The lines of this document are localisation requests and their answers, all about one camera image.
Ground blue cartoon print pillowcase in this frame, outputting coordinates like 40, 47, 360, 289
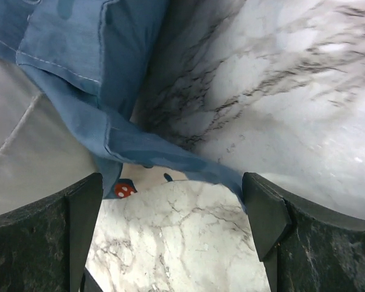
0, 1, 242, 199

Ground white pillow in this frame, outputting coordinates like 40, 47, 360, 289
0, 59, 97, 215

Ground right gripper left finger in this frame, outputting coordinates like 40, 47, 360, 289
0, 173, 103, 291

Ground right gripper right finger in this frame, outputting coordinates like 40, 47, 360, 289
242, 173, 365, 291

